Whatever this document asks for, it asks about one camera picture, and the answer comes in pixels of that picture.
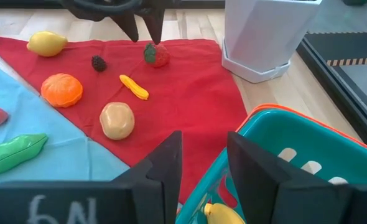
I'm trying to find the black hazard-striped floor mat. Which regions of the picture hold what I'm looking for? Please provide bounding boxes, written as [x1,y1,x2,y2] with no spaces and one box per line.
[304,30,367,67]

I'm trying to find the white faceted planter pot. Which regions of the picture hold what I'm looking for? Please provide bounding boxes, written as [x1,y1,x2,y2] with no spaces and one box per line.
[221,0,323,84]

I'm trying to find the red strawberry with green leaves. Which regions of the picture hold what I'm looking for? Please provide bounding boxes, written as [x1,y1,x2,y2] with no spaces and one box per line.
[143,42,171,68]

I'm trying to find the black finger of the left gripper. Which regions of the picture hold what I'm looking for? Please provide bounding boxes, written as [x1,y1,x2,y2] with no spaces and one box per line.
[110,12,140,44]
[136,8,165,45]

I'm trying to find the red cloth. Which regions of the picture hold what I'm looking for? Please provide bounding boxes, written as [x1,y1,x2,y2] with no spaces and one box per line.
[0,35,248,206]

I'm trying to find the teal basket with orange handles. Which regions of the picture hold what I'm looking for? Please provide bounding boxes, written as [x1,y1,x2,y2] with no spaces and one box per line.
[175,103,367,224]

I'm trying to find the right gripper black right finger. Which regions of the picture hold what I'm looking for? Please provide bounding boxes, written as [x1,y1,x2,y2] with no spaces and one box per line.
[226,131,354,224]

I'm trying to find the light blue cloth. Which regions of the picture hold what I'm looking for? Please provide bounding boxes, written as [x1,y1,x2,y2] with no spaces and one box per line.
[0,57,131,187]

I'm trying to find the orange toy tangerine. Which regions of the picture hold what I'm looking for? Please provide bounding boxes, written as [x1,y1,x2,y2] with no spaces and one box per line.
[40,73,84,108]

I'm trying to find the yellow toy banana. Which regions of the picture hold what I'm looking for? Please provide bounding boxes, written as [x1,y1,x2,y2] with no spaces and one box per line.
[203,202,245,224]

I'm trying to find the small yellow ridged toy piece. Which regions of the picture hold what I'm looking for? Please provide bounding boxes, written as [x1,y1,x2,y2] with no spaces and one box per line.
[119,74,150,101]

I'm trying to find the yellow toy lemon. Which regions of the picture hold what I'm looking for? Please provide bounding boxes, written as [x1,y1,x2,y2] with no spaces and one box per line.
[26,30,68,58]

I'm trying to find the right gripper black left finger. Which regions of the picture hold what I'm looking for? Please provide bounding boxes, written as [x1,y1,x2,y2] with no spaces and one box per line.
[113,131,184,224]

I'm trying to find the dark toy pinecone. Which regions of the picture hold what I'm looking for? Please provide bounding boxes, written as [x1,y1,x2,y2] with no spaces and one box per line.
[91,55,108,73]

